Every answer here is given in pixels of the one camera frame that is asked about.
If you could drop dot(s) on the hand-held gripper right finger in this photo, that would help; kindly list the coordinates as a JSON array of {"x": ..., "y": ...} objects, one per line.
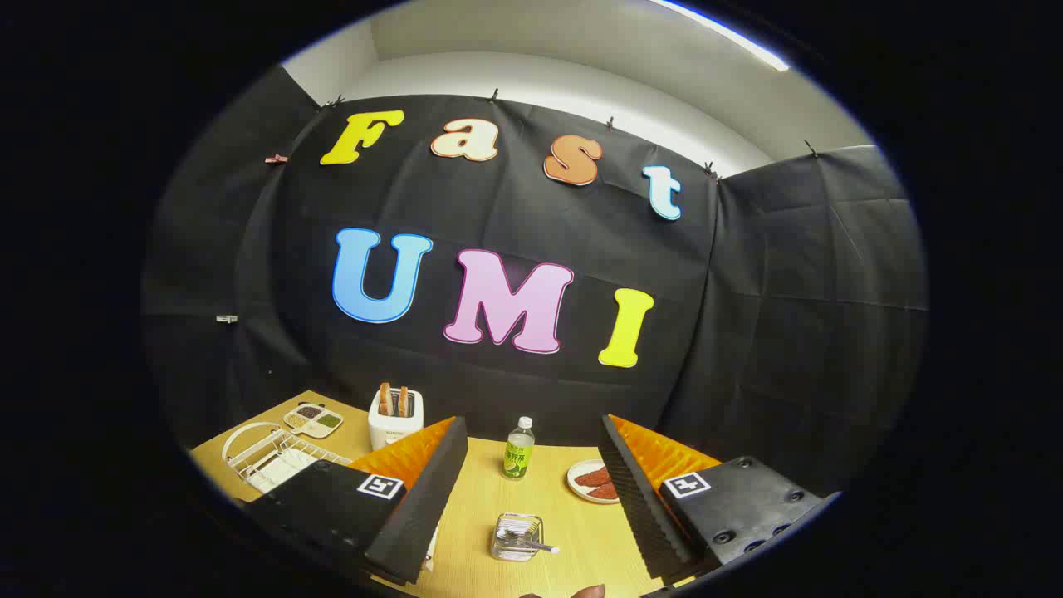
[{"x": 635, "y": 498}]

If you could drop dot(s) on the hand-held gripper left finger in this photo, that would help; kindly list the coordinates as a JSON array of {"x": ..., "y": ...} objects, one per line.
[{"x": 419, "y": 507}]

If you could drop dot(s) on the beige oval plate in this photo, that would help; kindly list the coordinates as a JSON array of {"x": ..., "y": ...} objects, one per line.
[{"x": 577, "y": 483}]

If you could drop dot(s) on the red meat piece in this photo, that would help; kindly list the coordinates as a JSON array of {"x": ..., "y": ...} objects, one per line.
[
  {"x": 594, "y": 477},
  {"x": 604, "y": 492}
]

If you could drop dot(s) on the white toaster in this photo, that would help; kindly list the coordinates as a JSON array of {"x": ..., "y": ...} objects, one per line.
[{"x": 394, "y": 430}]

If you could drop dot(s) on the toast bread slice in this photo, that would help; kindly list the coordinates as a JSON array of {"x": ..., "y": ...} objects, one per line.
[
  {"x": 385, "y": 400},
  {"x": 403, "y": 403}
]

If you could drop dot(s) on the green label drink bottle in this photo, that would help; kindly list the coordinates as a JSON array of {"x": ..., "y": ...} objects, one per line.
[{"x": 518, "y": 453}]

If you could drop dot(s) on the divided seasoning tray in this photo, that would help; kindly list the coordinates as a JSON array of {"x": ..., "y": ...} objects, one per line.
[{"x": 311, "y": 419}]

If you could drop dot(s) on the black backdrop cloth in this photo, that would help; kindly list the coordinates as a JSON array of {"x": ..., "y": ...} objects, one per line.
[{"x": 515, "y": 208}]

